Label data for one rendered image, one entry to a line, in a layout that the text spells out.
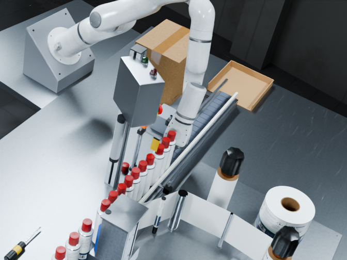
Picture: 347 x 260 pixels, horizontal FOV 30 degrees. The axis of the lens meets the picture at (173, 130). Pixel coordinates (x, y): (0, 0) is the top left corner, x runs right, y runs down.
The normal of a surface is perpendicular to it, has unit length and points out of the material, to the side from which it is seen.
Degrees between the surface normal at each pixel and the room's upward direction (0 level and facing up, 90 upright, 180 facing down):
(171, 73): 90
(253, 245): 90
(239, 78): 0
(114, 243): 90
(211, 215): 90
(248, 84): 0
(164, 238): 0
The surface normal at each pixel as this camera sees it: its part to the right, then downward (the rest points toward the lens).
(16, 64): 0.20, -0.76
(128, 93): -0.88, 0.15
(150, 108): 0.44, 0.64
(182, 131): -0.30, 0.21
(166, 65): -0.48, 0.48
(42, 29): 0.70, -0.25
